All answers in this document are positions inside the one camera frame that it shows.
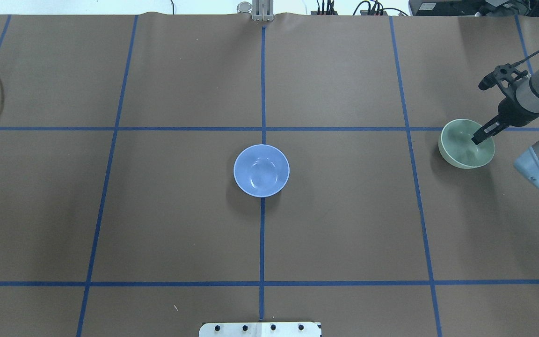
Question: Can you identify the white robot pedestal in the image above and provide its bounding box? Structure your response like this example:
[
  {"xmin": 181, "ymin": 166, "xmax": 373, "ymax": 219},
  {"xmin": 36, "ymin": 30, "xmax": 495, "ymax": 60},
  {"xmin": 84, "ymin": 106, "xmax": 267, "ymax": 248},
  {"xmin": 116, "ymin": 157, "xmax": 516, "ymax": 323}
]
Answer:
[{"xmin": 198, "ymin": 322, "xmax": 323, "ymax": 337}]

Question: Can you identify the blue bowl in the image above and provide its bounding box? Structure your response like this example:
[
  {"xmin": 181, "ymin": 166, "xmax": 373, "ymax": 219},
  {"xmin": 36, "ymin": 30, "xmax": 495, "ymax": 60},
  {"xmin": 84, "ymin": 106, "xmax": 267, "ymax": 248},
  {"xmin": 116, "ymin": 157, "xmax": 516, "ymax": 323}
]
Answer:
[{"xmin": 233, "ymin": 144, "xmax": 291, "ymax": 198}]

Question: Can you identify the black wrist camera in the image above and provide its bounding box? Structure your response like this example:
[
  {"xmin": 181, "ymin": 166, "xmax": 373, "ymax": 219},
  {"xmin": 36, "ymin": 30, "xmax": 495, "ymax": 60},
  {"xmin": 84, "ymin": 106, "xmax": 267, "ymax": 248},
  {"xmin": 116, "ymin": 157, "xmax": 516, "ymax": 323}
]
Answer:
[{"xmin": 478, "ymin": 62, "xmax": 531, "ymax": 91}]

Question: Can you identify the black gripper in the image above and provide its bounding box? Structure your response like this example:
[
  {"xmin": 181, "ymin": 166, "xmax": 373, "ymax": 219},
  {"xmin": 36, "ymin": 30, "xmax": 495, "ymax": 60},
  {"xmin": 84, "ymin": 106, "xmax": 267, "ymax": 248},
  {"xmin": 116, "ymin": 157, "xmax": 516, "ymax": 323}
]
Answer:
[{"xmin": 471, "ymin": 98, "xmax": 539, "ymax": 145}]

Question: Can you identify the green bowl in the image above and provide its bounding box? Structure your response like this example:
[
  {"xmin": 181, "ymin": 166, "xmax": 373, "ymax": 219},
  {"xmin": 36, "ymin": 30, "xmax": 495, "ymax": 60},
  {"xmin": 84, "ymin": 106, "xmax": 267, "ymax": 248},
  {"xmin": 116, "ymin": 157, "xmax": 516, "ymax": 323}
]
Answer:
[{"xmin": 438, "ymin": 119, "xmax": 495, "ymax": 170}]

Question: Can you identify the aluminium frame post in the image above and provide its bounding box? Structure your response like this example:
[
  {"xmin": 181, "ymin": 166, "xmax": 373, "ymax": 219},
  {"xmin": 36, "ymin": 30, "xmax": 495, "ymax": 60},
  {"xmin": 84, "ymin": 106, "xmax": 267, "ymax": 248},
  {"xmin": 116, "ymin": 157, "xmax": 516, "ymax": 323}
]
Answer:
[{"xmin": 251, "ymin": 0, "xmax": 275, "ymax": 22}]

